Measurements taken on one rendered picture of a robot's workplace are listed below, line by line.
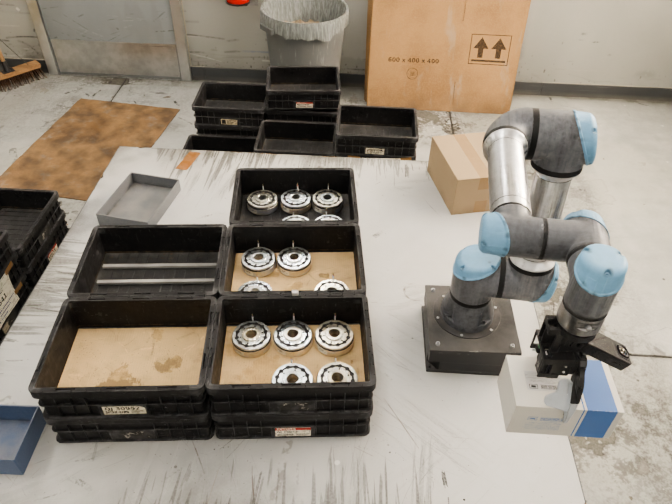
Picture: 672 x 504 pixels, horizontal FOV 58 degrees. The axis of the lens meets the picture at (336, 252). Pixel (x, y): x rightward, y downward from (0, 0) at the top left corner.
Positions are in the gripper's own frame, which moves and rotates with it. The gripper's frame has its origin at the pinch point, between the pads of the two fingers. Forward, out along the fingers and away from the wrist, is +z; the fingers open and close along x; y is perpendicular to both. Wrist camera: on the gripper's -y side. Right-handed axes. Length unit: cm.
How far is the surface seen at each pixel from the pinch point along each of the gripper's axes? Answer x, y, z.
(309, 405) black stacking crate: -11, 50, 26
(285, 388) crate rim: -10, 56, 18
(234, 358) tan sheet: -25, 71, 28
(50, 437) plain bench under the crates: -7, 117, 40
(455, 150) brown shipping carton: -126, 5, 26
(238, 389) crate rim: -9, 67, 18
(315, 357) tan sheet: -27, 50, 28
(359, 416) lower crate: -11, 38, 31
